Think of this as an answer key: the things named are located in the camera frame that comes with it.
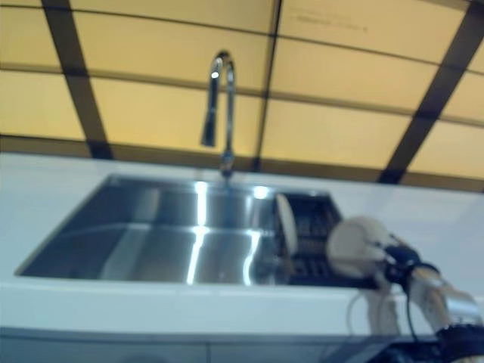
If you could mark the robot right hand dark palm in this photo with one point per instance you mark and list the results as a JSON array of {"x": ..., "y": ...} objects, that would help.
[{"x": 402, "y": 261}]

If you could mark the large cream bowl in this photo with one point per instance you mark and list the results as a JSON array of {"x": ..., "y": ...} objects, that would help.
[{"x": 351, "y": 249}]

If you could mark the small cream plate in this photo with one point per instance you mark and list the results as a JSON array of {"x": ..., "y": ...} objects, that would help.
[{"x": 286, "y": 227}]

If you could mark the black sink drying rack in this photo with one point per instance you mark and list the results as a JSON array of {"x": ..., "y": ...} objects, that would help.
[{"x": 314, "y": 223}]

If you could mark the chrome gooseneck faucet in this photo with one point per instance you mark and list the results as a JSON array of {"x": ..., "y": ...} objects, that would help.
[{"x": 228, "y": 113}]

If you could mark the stainless steel sink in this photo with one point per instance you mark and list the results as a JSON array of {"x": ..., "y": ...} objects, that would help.
[{"x": 151, "y": 246}]

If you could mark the white base cabinet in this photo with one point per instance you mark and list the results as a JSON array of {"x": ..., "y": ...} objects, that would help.
[{"x": 113, "y": 349}]

